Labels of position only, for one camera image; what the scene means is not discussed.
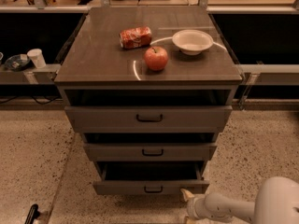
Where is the grey bottom drawer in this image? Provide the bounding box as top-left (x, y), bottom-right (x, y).
top-left (93, 161), bottom-right (209, 195)

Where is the grey middle drawer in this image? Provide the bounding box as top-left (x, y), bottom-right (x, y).
top-left (83, 143), bottom-right (217, 161)

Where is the dark blue bowl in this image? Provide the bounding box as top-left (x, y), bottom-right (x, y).
top-left (5, 54), bottom-right (30, 72)

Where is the black cable under shelf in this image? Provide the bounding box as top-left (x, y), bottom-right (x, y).
top-left (0, 95), bottom-right (62, 105)

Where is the crushed red soda can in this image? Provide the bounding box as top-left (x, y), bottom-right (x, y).
top-left (120, 26), bottom-right (152, 49)

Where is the grey top drawer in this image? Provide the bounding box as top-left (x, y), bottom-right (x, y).
top-left (65, 105), bottom-right (232, 133)

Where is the white bowl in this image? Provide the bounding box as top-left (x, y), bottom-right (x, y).
top-left (172, 30), bottom-right (214, 56)

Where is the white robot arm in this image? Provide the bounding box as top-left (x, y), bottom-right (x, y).
top-left (181, 176), bottom-right (299, 224)

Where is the grey drawer cabinet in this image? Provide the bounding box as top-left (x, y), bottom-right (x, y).
top-left (54, 5), bottom-right (244, 179)

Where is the red apple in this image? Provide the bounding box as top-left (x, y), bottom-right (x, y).
top-left (144, 46), bottom-right (168, 71)

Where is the grey drawer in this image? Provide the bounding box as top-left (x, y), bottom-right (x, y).
top-left (83, 143), bottom-right (217, 161)
top-left (65, 105), bottom-right (232, 133)
top-left (93, 161), bottom-right (209, 195)

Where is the black object on floor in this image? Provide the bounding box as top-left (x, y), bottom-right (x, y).
top-left (24, 203), bottom-right (40, 224)

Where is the white paper cup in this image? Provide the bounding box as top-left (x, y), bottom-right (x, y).
top-left (27, 49), bottom-right (46, 68)

